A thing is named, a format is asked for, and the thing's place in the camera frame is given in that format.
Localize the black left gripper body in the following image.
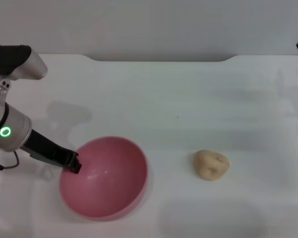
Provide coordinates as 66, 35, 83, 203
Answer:
21, 129, 79, 170

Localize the pink plastic bowl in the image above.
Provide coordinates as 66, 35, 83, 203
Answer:
59, 136, 149, 219

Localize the beige egg yolk pastry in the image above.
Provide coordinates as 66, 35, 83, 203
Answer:
194, 149, 231, 181

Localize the grey left wrist cable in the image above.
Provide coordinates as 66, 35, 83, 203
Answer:
0, 150, 20, 171

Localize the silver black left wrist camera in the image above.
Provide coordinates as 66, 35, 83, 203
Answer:
0, 45, 48, 81

